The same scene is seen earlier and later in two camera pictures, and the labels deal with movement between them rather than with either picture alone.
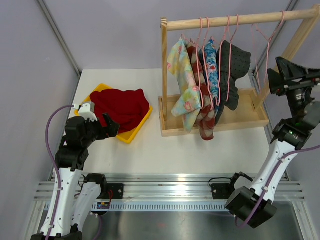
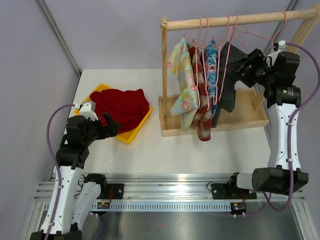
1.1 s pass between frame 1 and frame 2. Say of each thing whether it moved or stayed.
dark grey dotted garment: stayed
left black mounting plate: stayed
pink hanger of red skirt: moved
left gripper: stayed
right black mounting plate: stayed
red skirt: stayed
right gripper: moved
